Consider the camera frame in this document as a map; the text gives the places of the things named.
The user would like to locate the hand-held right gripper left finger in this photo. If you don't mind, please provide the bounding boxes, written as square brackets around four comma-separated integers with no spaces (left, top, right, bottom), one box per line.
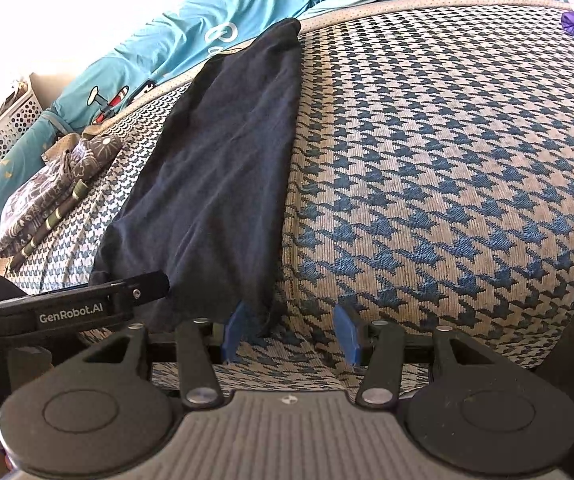
[84,302,248,409]

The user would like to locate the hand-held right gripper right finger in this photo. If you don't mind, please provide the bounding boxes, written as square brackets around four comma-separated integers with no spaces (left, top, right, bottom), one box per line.
[333,302,495,408]

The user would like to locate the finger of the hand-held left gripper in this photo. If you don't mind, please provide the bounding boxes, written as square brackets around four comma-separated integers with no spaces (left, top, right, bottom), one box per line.
[112,270,172,307]

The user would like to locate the black t-shirt red print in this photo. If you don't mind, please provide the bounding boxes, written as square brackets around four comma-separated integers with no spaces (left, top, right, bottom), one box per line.
[89,17,304,338]

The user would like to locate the brown green-striped folded garment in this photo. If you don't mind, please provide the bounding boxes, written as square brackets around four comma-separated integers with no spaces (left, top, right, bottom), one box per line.
[9,180,88,271]

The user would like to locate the grey floral folded garment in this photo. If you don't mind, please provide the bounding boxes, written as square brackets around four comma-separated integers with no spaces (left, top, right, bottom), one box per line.
[0,135,126,258]

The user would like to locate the white perforated plastic basket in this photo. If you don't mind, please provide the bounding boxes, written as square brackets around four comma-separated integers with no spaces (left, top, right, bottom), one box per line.
[0,72,42,178]

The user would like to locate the blue beige houndstooth mat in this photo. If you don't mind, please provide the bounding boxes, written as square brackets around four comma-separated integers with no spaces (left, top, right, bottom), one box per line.
[0,0,574,401]

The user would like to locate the blue airplane-print bedsheet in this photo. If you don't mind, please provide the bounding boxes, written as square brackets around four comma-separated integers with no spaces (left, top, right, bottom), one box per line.
[0,0,574,271]

